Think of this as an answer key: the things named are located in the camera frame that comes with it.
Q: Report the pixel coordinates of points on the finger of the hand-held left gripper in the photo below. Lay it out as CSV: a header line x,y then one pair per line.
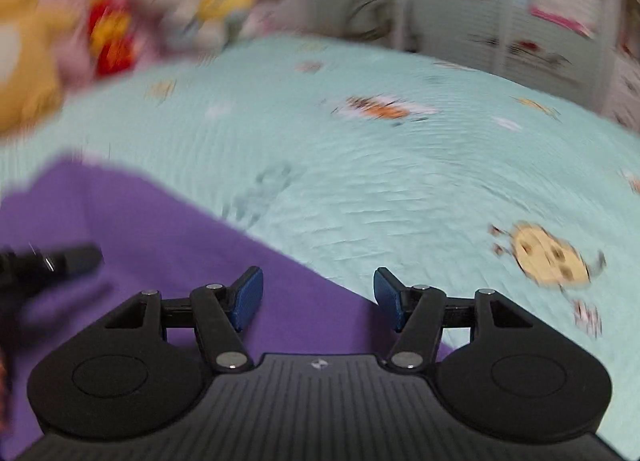
x,y
70,261

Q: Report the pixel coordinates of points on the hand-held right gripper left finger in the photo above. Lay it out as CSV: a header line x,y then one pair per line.
x,y
247,298

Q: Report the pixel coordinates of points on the yellow bear plush toy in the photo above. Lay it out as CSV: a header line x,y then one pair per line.
x,y
30,56

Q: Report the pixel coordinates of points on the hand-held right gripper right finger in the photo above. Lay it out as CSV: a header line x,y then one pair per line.
x,y
387,298

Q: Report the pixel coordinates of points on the red and yellow plush toy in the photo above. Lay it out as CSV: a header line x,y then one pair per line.
x,y
112,36

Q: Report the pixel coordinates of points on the small yellow plush toy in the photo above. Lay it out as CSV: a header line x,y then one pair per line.
x,y
225,3

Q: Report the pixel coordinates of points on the purple t-shirt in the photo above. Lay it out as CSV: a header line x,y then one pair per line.
x,y
150,251

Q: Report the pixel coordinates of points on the pink floral pillow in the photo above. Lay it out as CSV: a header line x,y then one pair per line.
x,y
75,66

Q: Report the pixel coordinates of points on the grey sliding-door wardrobe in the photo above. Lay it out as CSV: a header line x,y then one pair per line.
x,y
500,21

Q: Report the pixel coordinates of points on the bee-print quilted bedspread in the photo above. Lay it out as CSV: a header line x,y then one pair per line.
x,y
375,181

